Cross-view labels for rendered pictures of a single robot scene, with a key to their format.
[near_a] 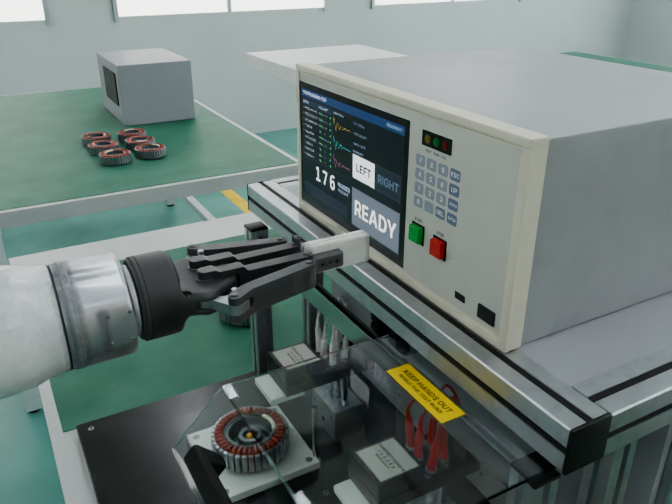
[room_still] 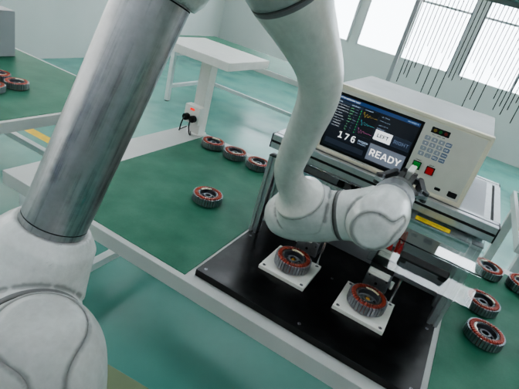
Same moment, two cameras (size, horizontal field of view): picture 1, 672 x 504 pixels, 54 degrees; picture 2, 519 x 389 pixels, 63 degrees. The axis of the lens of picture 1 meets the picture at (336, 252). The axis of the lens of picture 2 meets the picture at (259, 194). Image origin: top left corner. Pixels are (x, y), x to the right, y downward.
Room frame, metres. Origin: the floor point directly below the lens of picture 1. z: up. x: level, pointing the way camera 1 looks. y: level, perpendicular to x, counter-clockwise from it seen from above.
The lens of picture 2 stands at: (0.00, 0.94, 1.52)
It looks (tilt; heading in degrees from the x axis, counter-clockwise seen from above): 26 degrees down; 321
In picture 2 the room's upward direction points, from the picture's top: 16 degrees clockwise
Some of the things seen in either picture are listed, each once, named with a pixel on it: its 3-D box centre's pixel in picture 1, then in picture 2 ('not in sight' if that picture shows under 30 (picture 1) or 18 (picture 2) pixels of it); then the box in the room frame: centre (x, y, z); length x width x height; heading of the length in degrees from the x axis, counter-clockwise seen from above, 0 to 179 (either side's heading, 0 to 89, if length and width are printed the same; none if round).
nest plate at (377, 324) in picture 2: not in sight; (364, 306); (0.55, 0.01, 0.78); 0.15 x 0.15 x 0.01; 29
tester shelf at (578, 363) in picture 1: (493, 245); (389, 166); (0.81, -0.21, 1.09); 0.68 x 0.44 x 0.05; 29
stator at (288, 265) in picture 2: not in sight; (293, 260); (0.76, 0.13, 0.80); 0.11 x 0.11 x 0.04
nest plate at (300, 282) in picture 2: not in sight; (290, 266); (0.76, 0.12, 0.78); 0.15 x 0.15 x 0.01; 29
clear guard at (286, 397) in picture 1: (376, 446); (430, 245); (0.48, -0.04, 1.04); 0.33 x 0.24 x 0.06; 119
